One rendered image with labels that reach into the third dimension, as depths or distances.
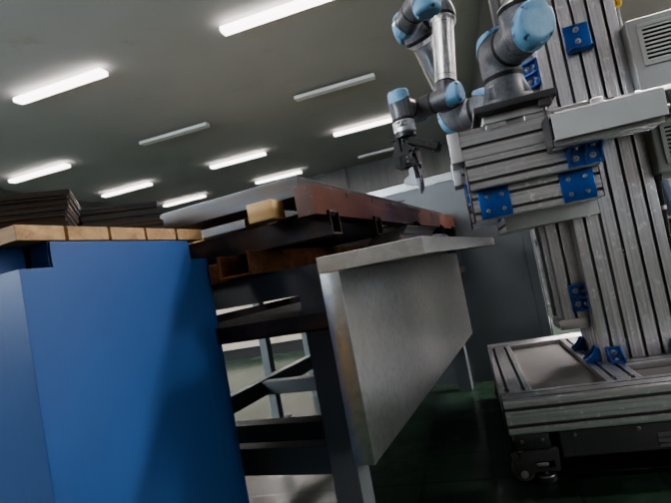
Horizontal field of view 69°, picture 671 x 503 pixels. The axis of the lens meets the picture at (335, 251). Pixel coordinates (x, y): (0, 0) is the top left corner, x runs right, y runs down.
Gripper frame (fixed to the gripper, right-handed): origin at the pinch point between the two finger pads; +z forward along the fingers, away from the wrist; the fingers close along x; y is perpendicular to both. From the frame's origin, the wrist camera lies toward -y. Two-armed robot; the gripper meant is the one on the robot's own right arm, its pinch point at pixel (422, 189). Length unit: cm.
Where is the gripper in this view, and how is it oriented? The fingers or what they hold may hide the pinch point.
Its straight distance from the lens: 170.3
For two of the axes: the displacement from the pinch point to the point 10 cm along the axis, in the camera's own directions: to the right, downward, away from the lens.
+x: -3.9, 0.3, -9.2
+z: 1.9, 9.8, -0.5
